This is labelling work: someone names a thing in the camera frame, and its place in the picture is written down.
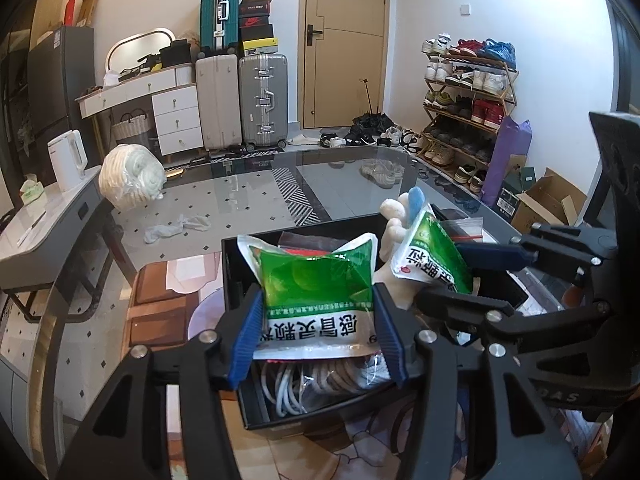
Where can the teal suitcase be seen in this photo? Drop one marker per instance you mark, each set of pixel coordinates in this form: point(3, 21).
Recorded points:
point(219, 15)

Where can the black red shoe box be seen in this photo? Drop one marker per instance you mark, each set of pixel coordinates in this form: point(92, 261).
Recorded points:
point(256, 16)

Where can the wooden shoe rack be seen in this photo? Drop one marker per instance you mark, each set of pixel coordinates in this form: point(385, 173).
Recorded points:
point(510, 90)

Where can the brown paper bag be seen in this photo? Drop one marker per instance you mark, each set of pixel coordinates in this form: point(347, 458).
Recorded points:
point(89, 9)

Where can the cardboard box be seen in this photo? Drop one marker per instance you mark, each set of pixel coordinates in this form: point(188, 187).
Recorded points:
point(547, 205)

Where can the black white striped rug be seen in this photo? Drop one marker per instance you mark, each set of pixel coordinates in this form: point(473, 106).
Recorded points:
point(297, 195)

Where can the oval mirror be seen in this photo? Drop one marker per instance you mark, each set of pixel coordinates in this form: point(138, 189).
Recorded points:
point(130, 47)

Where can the black pouch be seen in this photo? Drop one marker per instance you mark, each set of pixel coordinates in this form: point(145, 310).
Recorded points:
point(175, 52)

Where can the white electric kettle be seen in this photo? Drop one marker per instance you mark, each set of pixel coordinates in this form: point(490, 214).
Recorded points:
point(65, 160)

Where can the black shelf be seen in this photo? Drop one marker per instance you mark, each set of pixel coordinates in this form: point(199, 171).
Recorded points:
point(15, 100)

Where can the black umbrella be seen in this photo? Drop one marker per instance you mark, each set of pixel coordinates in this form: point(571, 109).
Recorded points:
point(372, 122)

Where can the white pen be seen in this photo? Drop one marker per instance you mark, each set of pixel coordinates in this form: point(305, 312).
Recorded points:
point(31, 227)

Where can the red paper bag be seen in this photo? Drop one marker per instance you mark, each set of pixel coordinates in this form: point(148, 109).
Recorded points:
point(70, 10)

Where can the shoe rack with shoes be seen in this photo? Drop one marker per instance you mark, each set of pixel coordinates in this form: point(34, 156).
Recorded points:
point(467, 110)

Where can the silver suitcase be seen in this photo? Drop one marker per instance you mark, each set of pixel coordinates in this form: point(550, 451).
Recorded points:
point(262, 102)

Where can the white plush toy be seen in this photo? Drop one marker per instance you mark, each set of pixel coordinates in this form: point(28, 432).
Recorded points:
point(395, 230)

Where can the green medicine packet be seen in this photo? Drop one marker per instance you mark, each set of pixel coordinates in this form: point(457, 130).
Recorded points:
point(310, 280)
point(430, 240)

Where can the beige suitcase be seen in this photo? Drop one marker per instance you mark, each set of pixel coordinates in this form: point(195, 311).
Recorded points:
point(217, 102)

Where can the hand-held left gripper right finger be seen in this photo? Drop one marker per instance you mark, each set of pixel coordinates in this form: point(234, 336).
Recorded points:
point(392, 345)

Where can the purple bag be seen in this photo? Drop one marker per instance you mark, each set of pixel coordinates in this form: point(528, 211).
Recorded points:
point(507, 160)

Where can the black box white label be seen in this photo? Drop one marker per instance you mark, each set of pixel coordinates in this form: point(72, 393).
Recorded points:
point(507, 202)

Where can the white dresser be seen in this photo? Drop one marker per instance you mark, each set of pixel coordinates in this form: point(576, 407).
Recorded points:
point(172, 110)

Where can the yellow black shoe box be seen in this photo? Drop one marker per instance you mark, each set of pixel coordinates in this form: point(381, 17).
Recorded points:
point(259, 48)

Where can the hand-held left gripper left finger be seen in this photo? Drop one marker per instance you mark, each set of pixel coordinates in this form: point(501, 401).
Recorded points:
point(247, 345)

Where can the clear zip bag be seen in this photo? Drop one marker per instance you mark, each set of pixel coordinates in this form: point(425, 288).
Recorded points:
point(465, 230)

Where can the grey desk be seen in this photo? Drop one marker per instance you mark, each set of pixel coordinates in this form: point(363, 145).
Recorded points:
point(50, 225)

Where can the crumpled white plastic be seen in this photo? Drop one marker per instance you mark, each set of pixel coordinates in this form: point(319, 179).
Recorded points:
point(175, 227)

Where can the grey refrigerator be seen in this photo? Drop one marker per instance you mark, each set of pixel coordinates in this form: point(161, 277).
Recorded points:
point(62, 90)

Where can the red white packet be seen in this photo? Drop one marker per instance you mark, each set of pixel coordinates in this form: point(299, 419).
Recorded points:
point(310, 249)

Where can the wicker basket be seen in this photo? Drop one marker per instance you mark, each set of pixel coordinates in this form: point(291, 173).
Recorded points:
point(131, 130)

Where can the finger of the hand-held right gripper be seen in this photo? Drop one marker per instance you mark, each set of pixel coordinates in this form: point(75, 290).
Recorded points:
point(450, 305)
point(490, 256)

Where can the wooden door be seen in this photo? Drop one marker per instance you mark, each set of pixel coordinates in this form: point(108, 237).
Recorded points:
point(345, 50)

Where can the white slippers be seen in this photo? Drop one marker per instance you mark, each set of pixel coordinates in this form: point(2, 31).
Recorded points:
point(302, 140)

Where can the black storage box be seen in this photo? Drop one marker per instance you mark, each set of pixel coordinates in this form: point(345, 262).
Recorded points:
point(235, 280)

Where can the printed table mat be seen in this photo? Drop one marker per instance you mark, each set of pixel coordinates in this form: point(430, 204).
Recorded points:
point(165, 320)

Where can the green tissue box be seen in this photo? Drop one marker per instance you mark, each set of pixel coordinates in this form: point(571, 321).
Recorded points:
point(34, 191)

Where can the loose shoes pile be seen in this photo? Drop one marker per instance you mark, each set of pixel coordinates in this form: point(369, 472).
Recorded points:
point(395, 137)

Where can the grey sneaker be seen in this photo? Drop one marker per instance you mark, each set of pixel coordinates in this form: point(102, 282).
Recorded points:
point(391, 177)
point(372, 170)

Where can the brown cardboard sheet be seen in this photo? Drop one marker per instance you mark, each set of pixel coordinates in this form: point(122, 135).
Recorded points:
point(47, 10)

